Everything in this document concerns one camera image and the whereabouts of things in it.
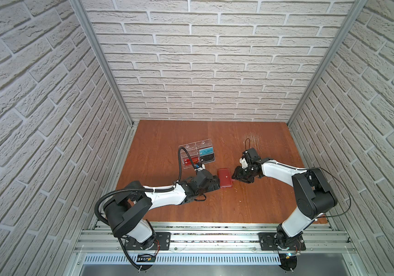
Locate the red leather card holder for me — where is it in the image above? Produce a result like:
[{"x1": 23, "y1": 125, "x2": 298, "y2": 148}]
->
[{"x1": 217, "y1": 168, "x2": 233, "y2": 189}]

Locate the clear acrylic card organizer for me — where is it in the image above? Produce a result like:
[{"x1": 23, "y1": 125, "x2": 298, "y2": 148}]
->
[{"x1": 179, "y1": 139, "x2": 215, "y2": 169}]

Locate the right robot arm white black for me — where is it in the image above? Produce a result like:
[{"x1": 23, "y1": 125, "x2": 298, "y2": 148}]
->
[{"x1": 232, "y1": 148, "x2": 338, "y2": 249}]

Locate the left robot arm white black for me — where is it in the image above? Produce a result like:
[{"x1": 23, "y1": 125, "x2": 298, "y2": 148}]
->
[{"x1": 94, "y1": 169, "x2": 220, "y2": 250}]

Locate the red card in organizer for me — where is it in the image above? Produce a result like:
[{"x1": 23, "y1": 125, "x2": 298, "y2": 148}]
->
[{"x1": 182, "y1": 156, "x2": 199, "y2": 169}]

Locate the black VIP card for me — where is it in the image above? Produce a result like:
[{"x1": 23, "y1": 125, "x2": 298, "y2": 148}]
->
[{"x1": 200, "y1": 154, "x2": 215, "y2": 164}]

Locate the teal VIP card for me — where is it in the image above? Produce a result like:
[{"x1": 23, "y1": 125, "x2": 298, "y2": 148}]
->
[{"x1": 199, "y1": 147, "x2": 214, "y2": 156}]

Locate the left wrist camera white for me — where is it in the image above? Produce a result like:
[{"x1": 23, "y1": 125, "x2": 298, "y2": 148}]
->
[{"x1": 194, "y1": 164, "x2": 206, "y2": 173}]

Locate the thin black cable right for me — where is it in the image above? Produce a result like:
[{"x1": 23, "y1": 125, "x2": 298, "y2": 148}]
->
[{"x1": 243, "y1": 137, "x2": 352, "y2": 219}]

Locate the black corrugated cable left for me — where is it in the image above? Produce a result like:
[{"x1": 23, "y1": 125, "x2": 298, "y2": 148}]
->
[{"x1": 94, "y1": 146, "x2": 198, "y2": 271}]

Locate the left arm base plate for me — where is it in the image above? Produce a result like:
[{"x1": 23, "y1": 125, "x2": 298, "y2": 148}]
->
[{"x1": 125, "y1": 232, "x2": 171, "y2": 251}]

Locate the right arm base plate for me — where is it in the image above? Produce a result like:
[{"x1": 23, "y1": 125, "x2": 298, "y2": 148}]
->
[{"x1": 258, "y1": 232, "x2": 306, "y2": 251}]

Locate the aluminium rail frame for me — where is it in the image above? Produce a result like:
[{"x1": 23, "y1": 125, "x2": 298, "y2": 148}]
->
[{"x1": 64, "y1": 221, "x2": 367, "y2": 276}]

